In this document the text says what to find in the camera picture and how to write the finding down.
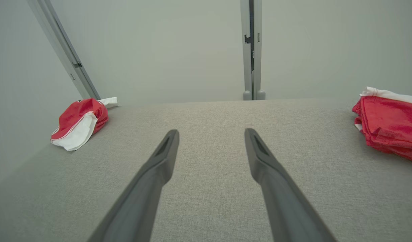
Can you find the red shorts white hem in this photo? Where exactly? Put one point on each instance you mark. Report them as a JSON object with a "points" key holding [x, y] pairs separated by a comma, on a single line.
{"points": [[390, 124]]}

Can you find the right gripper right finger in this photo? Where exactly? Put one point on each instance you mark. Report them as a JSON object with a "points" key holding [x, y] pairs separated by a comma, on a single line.
{"points": [[279, 195]]}

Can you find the red white jersey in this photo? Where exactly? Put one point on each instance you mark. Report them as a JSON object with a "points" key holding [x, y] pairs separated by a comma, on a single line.
{"points": [[81, 116]]}

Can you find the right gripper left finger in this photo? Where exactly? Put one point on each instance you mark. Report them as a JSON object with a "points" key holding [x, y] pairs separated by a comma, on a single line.
{"points": [[148, 188]]}

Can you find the grey partition post twin feet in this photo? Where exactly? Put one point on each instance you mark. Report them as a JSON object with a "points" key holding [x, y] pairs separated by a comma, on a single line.
{"points": [[248, 50]]}

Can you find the grey partition post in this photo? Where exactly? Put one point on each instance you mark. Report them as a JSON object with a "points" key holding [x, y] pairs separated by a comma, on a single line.
{"points": [[64, 50]]}

